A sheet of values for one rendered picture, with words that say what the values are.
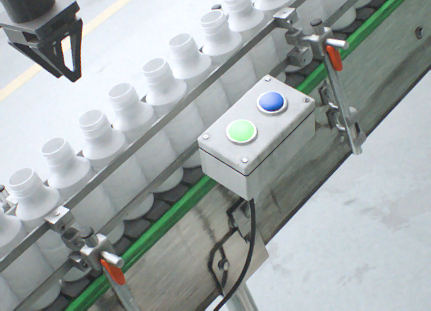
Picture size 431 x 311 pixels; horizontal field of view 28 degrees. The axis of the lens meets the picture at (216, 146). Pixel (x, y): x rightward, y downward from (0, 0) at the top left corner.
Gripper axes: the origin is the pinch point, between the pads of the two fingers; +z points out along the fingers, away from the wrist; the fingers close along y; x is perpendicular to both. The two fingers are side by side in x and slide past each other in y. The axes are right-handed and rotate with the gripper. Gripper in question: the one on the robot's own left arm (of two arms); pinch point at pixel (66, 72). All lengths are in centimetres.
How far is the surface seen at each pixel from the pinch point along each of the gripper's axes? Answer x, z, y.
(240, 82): 22.3, 17.3, 2.4
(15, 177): -12.1, 7.8, -1.7
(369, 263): 71, 124, -40
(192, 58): 17.3, 9.7, 0.9
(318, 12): 41.3, 17.7, 2.1
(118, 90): 6.5, 8.2, -2.3
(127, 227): -3.4, 23.7, 0.8
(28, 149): 64, 123, -207
